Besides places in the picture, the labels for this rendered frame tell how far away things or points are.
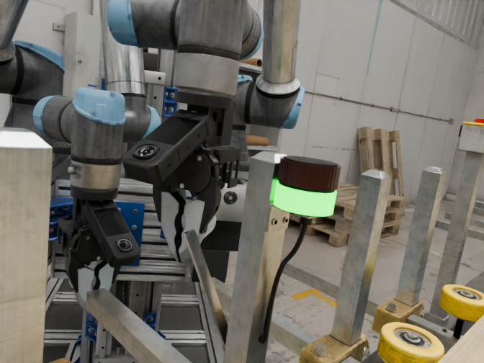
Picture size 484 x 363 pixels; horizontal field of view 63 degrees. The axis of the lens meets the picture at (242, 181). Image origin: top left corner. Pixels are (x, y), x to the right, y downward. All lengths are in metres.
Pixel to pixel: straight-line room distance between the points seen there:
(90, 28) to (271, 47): 2.00
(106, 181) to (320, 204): 0.37
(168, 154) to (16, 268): 0.19
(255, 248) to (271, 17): 0.64
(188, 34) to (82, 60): 2.37
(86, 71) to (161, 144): 2.43
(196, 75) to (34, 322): 0.29
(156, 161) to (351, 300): 0.40
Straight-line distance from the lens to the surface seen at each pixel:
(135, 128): 0.78
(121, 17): 0.62
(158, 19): 0.60
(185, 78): 0.46
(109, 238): 0.62
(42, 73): 1.10
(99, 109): 0.62
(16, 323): 0.30
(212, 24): 0.46
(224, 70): 0.46
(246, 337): 0.47
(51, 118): 0.71
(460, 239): 1.12
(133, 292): 1.32
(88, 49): 2.85
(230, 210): 0.98
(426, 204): 0.86
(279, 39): 0.97
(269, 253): 0.43
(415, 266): 0.89
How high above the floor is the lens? 1.18
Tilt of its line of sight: 10 degrees down
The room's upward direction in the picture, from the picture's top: 8 degrees clockwise
